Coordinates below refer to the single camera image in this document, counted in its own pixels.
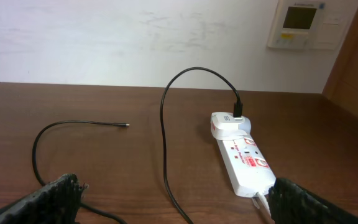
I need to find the wall thermostat control panel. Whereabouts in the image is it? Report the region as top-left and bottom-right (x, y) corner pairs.
(267, 0), (358, 50)

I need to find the white USB charger adapter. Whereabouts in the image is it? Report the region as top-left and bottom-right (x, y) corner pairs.
(211, 112), (251, 141)

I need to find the black USB charging cable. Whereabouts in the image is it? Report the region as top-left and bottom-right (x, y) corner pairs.
(31, 67), (244, 224)

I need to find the white power strip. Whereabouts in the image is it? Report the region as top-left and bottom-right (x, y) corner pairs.
(217, 135), (276, 198)

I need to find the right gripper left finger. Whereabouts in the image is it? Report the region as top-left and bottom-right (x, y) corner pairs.
(0, 174), (88, 224)

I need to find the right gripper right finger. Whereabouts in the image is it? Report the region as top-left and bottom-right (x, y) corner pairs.
(267, 178), (358, 224)

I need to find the white power strip cord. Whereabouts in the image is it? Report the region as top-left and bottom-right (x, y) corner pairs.
(252, 191), (275, 222)

